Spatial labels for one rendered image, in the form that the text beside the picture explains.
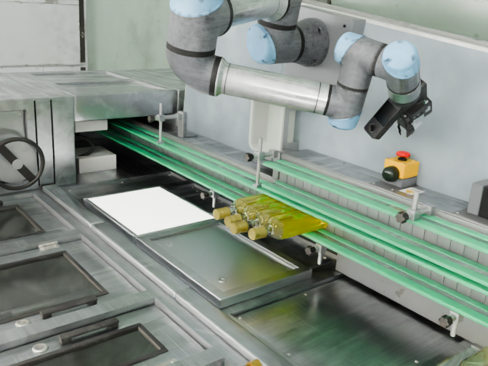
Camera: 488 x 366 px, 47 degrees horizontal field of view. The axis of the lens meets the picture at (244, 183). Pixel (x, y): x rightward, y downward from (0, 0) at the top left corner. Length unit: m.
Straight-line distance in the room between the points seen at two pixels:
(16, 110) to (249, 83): 1.21
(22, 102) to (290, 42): 1.10
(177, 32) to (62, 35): 4.02
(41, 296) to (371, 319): 0.89
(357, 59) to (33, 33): 4.15
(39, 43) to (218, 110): 3.09
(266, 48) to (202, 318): 0.77
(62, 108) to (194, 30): 1.17
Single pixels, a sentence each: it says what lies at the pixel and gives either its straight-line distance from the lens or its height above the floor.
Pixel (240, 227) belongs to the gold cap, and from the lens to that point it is 1.61.
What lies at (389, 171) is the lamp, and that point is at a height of 0.85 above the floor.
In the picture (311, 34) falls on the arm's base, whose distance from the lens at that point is 1.76.
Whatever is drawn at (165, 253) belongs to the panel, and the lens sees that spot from 1.74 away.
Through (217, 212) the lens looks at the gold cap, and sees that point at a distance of 1.71.
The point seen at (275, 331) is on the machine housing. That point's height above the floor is 1.25.
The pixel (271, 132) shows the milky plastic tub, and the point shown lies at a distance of 2.06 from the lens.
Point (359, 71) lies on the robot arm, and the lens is 1.31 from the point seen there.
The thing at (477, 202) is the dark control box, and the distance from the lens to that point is 1.49.
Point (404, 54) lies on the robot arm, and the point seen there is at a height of 1.10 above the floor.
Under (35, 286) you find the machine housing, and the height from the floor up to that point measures 1.67.
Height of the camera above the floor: 2.11
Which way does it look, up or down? 37 degrees down
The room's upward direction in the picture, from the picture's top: 100 degrees counter-clockwise
